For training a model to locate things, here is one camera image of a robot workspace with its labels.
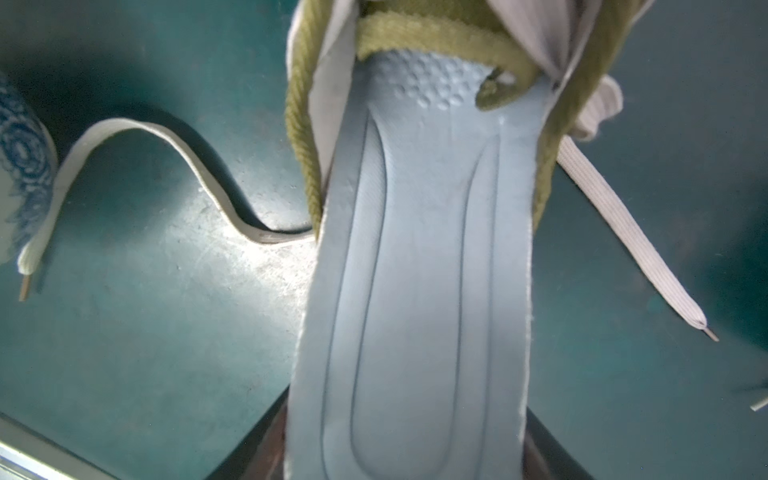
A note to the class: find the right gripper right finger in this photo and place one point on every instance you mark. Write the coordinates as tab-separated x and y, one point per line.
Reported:
544	458

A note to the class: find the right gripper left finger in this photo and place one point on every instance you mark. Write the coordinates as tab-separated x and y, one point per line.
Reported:
261	453

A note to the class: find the light blue insole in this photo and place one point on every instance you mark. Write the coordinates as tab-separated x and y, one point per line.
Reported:
413	360

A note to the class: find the olive green shoe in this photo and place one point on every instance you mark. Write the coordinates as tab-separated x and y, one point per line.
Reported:
571	44

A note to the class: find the green table mat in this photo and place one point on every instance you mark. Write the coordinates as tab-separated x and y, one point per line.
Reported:
155	338

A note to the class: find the blue white patterned bowl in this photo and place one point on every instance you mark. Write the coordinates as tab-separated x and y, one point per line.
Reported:
28	166

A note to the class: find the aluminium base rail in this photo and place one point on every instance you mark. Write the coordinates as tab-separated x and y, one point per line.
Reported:
33	455

